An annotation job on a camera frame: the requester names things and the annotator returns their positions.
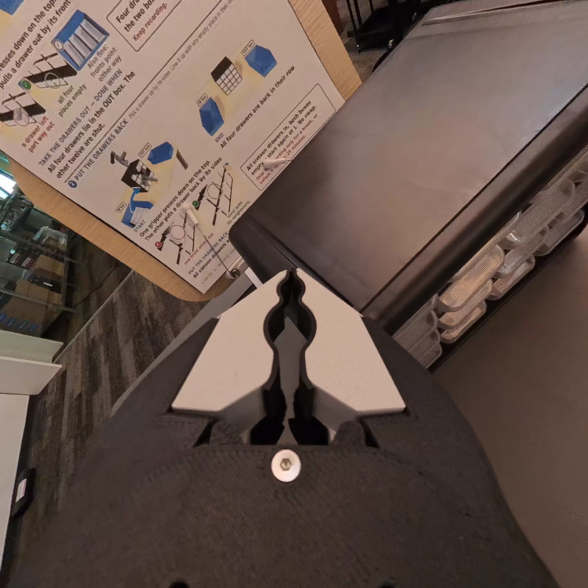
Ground black metal rack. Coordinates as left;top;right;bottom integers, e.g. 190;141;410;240
342;0;435;52

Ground white board base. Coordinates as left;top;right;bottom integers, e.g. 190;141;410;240
220;257;260;289

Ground black drawer cabinet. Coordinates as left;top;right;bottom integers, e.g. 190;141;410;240
228;0;588;374

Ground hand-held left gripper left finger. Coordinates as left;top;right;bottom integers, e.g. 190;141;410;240
171;270;295;445

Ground shelves with boxes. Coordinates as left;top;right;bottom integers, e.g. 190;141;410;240
0;184;80;337

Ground wooden display board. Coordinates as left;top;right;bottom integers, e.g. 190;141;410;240
0;0;364;303

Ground white furniture panel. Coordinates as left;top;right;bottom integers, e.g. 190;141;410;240
0;328;63;529

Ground stack of clear drawers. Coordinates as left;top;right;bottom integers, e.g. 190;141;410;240
393;138;588;369

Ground printed instruction poster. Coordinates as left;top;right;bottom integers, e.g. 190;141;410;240
0;0;346;295

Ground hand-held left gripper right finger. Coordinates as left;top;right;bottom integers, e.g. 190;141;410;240
289;269;407;445

